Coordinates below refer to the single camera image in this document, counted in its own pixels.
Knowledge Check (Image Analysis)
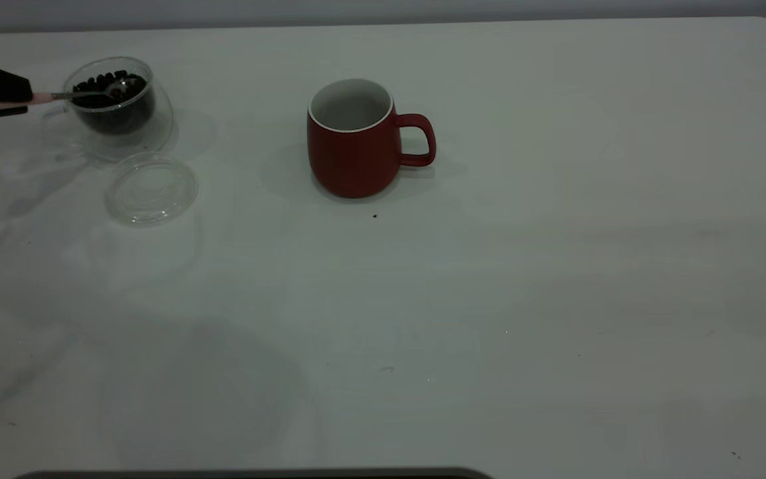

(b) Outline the clear double-wall glass cup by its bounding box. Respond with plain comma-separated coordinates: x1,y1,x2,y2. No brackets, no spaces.
41,56,175,162

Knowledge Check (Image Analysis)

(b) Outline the metal spoon pink handle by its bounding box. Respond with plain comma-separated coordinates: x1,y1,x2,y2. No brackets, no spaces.
0,77,138,111

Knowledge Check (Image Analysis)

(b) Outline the red ceramic mug white inside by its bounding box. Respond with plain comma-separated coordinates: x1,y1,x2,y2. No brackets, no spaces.
307,79,437,200

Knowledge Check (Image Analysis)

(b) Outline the clear round glass lid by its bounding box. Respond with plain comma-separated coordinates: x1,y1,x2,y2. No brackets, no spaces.
104,153,199,227

